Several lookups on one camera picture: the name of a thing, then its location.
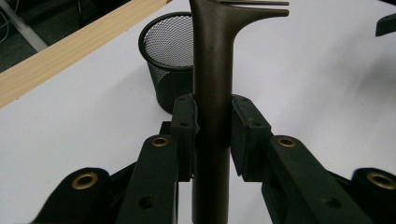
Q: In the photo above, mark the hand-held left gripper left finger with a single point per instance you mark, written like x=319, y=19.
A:
x=185, y=124

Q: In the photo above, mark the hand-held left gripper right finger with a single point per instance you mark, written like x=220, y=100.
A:
x=249, y=140

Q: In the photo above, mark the brown comb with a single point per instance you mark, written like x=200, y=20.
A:
x=211, y=77

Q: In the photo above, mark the black mesh pen holder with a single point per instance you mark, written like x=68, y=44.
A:
x=168, y=40

